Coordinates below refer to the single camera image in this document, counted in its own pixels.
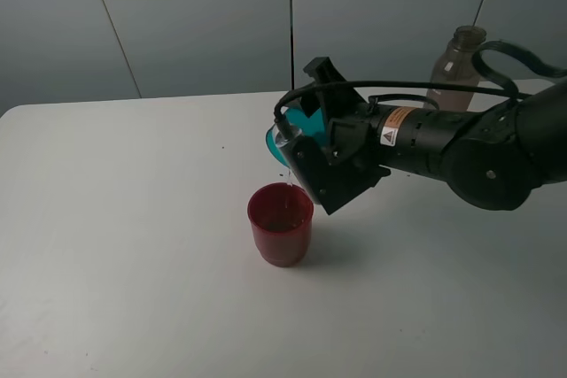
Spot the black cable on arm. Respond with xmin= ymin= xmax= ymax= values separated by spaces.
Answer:
xmin=273 ymin=39 xmax=567 ymax=141

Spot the teal translucent plastic cup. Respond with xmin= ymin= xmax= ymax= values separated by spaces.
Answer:
xmin=265 ymin=108 xmax=328 ymax=166

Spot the red plastic cup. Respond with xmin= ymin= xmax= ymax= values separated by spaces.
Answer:
xmin=247 ymin=182 xmax=315 ymax=267

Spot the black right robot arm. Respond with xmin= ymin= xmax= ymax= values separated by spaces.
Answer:
xmin=274 ymin=58 xmax=566 ymax=213

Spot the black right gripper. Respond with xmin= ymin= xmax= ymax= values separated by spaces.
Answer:
xmin=285 ymin=57 xmax=390 ymax=215

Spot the translucent grey plastic bottle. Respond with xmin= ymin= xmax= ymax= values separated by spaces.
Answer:
xmin=427 ymin=26 xmax=486 ymax=112

